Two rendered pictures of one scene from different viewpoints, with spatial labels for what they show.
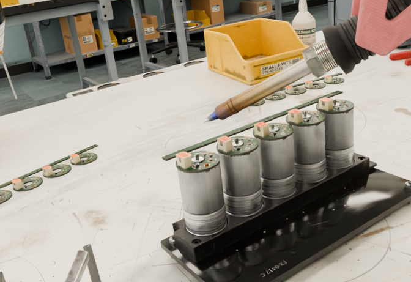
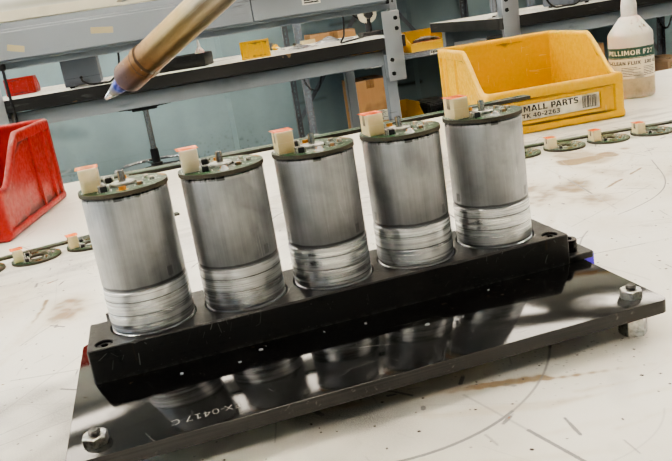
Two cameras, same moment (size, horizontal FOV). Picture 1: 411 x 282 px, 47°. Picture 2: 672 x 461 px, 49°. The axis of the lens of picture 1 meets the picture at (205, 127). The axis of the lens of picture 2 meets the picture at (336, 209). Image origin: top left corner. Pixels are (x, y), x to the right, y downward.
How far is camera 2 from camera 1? 15 cm
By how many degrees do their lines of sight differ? 19
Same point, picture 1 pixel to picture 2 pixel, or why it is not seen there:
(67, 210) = (44, 295)
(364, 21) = not seen: outside the picture
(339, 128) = (479, 157)
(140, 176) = (192, 257)
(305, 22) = (630, 34)
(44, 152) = not seen: hidden behind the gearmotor
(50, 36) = (329, 110)
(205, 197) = (119, 254)
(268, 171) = (294, 229)
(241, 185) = (213, 244)
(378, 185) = (561, 290)
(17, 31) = (283, 102)
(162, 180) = not seen: hidden behind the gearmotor
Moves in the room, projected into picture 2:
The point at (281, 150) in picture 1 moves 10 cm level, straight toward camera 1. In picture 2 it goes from (313, 183) to (44, 336)
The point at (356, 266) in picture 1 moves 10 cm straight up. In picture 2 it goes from (403, 442) to (339, 8)
